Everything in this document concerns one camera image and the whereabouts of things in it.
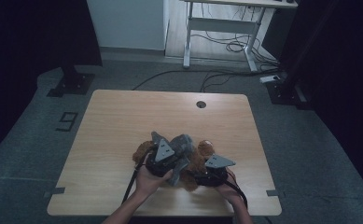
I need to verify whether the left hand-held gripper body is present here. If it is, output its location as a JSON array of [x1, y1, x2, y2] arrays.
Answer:
[[145, 137, 184, 178]]

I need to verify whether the grey tape strip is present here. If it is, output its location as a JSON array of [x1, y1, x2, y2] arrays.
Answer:
[[43, 186, 66, 200], [265, 189, 286, 199]]

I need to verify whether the black stand base plate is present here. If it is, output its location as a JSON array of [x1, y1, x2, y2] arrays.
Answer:
[[46, 64, 96, 98], [265, 72, 314, 111]]

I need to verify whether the long black floor cable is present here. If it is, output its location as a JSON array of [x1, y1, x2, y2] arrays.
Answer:
[[131, 68, 280, 91]]

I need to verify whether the person's left hand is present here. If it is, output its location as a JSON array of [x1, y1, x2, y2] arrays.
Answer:
[[134, 165, 174, 199]]

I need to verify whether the person's right hand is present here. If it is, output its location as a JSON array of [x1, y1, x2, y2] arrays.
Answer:
[[214, 169, 243, 207]]

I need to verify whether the white power strip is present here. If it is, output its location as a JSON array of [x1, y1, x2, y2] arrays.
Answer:
[[259, 74, 282, 85]]

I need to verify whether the white metal-frame desk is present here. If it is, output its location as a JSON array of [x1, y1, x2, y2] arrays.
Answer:
[[182, 0, 299, 74]]

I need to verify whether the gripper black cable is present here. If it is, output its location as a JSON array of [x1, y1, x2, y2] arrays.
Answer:
[[120, 147, 154, 203], [221, 172, 249, 210]]

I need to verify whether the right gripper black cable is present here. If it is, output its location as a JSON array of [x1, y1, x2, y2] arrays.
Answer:
[[221, 172, 249, 210]]

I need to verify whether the brown teddy bear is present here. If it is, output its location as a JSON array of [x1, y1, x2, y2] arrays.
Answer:
[[132, 139, 216, 192]]

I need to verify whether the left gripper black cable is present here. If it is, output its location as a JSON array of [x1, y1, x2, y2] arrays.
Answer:
[[120, 147, 154, 203]]

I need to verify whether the tangled black cable bundle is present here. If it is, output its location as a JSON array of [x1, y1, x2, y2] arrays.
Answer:
[[190, 30, 280, 68]]

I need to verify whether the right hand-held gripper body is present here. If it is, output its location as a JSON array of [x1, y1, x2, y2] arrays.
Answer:
[[200, 154, 237, 188]]

